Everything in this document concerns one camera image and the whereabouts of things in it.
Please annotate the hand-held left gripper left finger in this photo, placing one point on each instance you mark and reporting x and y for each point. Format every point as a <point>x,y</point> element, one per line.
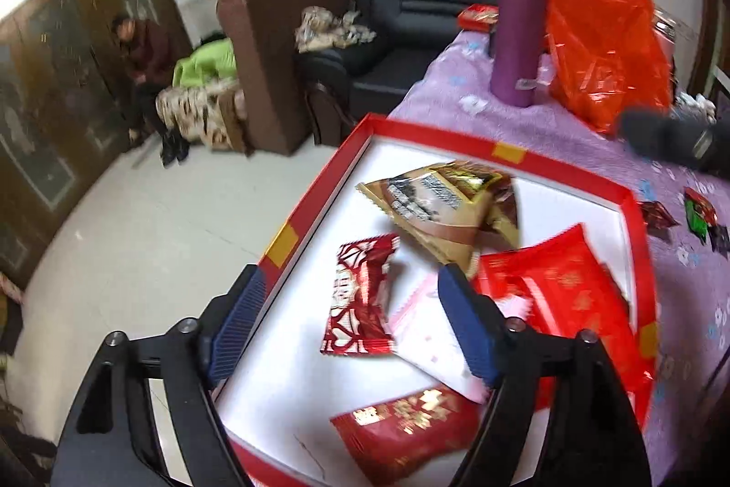
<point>236,333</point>

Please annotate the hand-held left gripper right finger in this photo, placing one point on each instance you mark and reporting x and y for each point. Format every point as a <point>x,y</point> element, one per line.
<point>465,327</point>

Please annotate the white snack packet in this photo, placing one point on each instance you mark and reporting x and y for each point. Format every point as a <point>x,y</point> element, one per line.
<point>422,338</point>

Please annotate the long red snack packet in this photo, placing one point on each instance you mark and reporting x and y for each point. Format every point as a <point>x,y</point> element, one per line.
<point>559,287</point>

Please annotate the small red patterned snack packet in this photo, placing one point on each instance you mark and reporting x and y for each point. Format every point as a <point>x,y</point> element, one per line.
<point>356,304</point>

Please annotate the brown and beige snack packet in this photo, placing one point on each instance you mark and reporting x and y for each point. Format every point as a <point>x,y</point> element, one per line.
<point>502,213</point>

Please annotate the red snack packet gold print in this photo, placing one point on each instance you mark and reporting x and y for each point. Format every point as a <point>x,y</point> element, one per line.
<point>410,435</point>

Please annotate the red box white inside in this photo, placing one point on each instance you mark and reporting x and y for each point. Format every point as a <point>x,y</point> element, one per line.
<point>342,202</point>

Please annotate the white plastic wrap pile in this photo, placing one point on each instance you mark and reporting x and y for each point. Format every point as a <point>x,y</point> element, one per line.
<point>696,107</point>

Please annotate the small red candy packet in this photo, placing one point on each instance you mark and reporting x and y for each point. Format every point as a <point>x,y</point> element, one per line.
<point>704,202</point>

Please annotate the dark brown chocolate packet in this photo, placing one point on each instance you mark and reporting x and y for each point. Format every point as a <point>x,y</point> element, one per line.
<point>657,215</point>

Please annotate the purple floral tablecloth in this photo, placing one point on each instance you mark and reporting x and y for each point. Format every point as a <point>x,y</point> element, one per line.
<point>570,162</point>

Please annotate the dark candy packet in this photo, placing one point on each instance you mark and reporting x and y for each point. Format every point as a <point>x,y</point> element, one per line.
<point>720,239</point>

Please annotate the orange plastic bag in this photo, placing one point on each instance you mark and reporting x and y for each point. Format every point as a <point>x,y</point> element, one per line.
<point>604,36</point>

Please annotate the purple thermos bottle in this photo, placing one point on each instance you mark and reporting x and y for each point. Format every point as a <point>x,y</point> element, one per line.
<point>516,36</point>

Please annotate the floral blanket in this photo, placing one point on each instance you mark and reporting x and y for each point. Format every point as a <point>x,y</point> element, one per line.
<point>194,116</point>

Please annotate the small red box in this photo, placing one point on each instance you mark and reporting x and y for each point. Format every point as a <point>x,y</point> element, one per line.
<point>479,18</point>

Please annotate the brown handbag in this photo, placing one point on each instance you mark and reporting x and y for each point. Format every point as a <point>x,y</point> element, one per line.
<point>325,113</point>

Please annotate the green jacket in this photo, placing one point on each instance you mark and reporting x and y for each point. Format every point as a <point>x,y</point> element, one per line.
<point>205,62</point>

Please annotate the brown sofa chair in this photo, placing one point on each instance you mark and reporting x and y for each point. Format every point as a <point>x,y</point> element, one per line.
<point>268,59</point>

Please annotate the black leather sofa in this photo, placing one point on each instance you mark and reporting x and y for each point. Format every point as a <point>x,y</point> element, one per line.
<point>410,25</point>

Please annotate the dark wooden cabinet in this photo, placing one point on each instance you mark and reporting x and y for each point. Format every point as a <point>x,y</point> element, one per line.
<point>57,93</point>

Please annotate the patterned cloth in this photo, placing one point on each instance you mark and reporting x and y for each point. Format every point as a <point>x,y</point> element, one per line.
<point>328,30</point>

